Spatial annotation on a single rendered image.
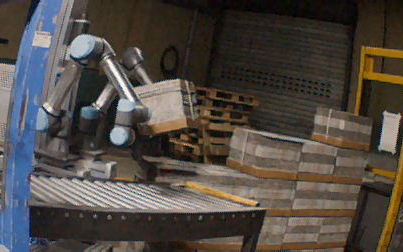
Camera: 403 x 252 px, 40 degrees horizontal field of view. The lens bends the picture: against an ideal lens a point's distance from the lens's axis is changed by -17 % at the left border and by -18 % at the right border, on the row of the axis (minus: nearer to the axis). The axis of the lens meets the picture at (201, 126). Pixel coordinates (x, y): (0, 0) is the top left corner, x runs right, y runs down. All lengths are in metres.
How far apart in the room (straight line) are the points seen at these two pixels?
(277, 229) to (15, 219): 2.37
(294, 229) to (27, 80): 2.57
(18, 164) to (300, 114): 9.92
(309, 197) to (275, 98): 7.94
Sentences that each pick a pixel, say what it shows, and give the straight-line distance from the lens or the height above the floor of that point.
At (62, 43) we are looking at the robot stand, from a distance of 3.27.
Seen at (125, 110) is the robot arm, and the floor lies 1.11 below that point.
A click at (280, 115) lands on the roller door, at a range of 11.58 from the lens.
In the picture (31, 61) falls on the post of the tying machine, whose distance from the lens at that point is 1.59.
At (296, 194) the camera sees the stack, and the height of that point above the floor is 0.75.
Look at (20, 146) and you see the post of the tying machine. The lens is 1.61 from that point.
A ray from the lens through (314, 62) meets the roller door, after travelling 11.26.
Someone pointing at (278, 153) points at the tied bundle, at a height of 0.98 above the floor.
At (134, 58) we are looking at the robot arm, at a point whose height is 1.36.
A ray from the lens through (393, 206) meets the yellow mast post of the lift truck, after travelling 4.16.
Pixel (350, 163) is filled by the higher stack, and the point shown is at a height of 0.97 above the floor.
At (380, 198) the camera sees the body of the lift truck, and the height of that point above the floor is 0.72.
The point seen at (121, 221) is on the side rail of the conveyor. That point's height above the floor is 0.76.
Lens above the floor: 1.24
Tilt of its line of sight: 3 degrees down
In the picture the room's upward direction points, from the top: 10 degrees clockwise
